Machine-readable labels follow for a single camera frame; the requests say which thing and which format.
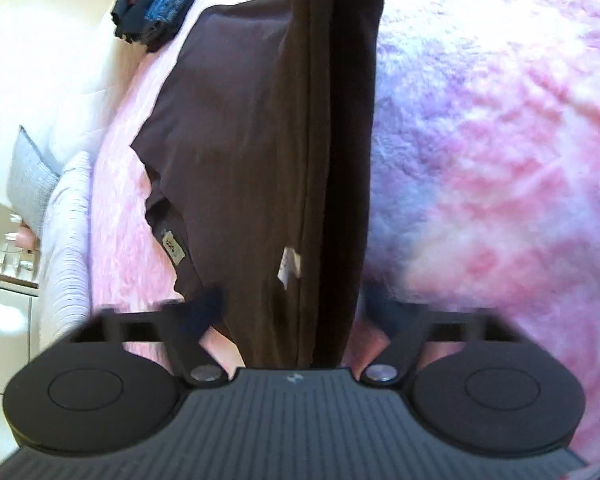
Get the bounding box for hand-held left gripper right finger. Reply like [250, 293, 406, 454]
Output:
[362, 286, 523, 387]

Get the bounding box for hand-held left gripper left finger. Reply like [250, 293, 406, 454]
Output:
[70, 285, 228, 388]

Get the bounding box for dark shirt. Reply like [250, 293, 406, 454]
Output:
[130, 0, 396, 368]

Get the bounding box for pink floral blanket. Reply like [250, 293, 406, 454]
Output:
[90, 0, 600, 466]

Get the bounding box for white nightstand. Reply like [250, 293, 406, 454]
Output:
[0, 277, 42, 396]

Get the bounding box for grey pillow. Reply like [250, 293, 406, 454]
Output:
[7, 126, 61, 238]

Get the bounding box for white bedding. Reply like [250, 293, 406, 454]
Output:
[25, 0, 151, 166]

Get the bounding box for blue patterned folded garment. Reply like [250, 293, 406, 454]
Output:
[142, 0, 217, 54]

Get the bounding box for navy folded garment red stripe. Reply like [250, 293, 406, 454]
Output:
[111, 0, 181, 43]

